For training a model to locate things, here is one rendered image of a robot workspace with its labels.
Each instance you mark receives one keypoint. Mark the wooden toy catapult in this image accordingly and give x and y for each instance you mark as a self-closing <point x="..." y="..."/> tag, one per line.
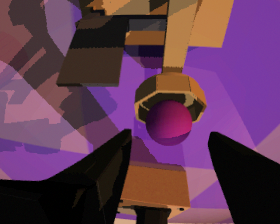
<point x="94" y="56"/>

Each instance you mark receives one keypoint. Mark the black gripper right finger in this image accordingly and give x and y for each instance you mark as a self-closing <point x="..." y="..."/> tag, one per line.
<point x="249" y="180"/>

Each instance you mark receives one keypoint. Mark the magenta ball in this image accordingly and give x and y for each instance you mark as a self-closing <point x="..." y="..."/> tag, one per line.
<point x="168" y="122"/>

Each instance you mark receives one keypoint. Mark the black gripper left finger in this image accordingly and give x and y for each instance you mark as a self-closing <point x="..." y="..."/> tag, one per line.
<point x="88" y="192"/>

